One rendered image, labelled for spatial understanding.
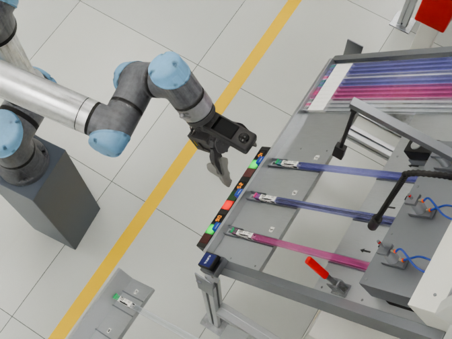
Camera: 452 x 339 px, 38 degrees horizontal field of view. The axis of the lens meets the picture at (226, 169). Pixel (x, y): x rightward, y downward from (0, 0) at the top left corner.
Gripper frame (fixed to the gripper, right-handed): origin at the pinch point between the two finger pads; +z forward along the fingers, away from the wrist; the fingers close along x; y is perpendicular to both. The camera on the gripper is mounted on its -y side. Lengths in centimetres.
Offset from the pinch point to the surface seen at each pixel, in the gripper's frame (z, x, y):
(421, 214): -4.8, 0.9, -47.4
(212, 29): 47, -77, 99
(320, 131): 14.2, -22.5, -2.7
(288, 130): 15.6, -21.3, 7.9
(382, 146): 63, -51, 9
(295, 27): 61, -97, 74
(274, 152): 15.7, -13.7, 7.8
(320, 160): 12.6, -13.5, -8.8
